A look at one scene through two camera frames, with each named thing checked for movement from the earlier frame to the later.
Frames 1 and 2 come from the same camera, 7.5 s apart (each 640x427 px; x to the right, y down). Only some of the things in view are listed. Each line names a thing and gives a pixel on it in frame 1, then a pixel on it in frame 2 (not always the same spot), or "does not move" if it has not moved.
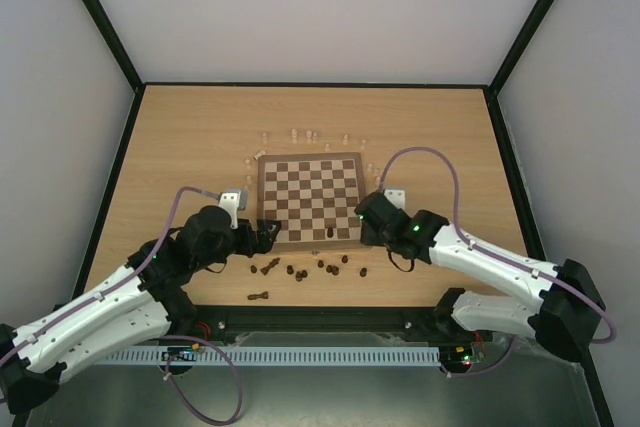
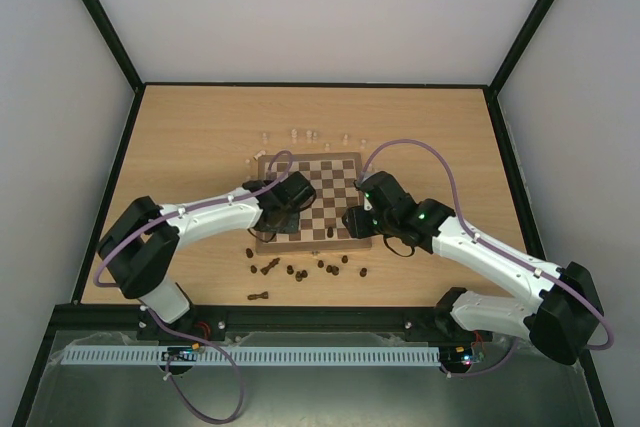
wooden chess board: (313, 197) does not move
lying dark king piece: (263, 295) does not move
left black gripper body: (248, 245) -> (287, 225)
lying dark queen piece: (272, 264) does not move
